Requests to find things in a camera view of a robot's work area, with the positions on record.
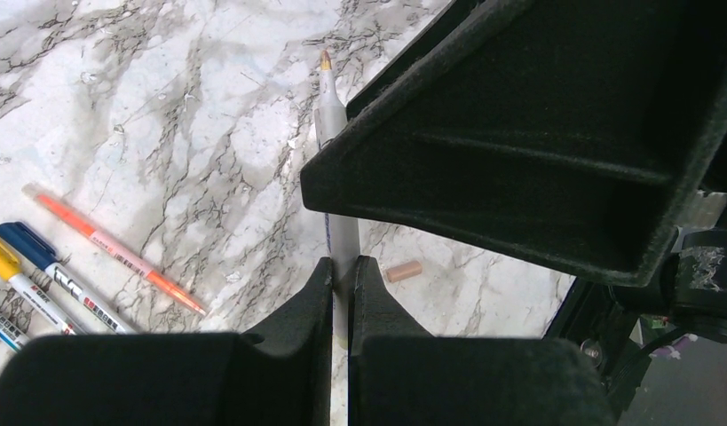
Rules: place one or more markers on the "clear white pen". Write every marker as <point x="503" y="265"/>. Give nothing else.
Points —
<point x="343" y="234"/>

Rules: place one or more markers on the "white whiteboard marker pen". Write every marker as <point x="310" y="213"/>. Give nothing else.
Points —
<point x="11" y="334"/>

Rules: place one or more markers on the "blue pen cap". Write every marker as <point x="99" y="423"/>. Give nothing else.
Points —
<point x="29" y="244"/>

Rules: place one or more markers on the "white blue tip marker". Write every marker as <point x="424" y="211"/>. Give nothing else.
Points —
<point x="90" y="299"/>

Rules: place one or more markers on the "thin white black pen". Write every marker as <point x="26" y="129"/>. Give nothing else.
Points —
<point x="39" y="300"/>

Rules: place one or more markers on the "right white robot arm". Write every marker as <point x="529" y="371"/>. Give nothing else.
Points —
<point x="602" y="313"/>

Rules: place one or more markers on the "beige pen cap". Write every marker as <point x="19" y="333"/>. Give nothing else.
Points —
<point x="403" y="271"/>

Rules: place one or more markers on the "orange pen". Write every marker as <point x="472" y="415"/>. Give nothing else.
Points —
<point x="112" y="246"/>

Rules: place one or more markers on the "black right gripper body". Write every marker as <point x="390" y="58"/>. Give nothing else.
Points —
<point x="569" y="134"/>

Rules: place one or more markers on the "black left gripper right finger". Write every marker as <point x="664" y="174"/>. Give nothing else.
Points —
<point x="400" y="374"/>

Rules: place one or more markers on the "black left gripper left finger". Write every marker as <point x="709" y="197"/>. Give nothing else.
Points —
<point x="276" y="373"/>

